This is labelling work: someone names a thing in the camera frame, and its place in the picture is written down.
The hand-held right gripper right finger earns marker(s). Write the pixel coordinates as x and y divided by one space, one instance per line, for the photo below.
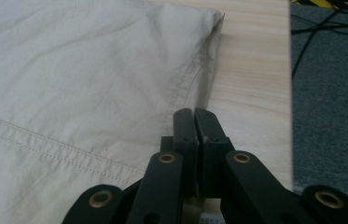
212 140

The beige short-sleeved shirt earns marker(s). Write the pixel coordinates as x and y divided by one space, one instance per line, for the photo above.
69 93

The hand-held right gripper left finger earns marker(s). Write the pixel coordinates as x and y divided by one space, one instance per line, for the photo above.
188 140

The black stand base striped tape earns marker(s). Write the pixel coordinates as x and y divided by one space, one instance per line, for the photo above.
324 3

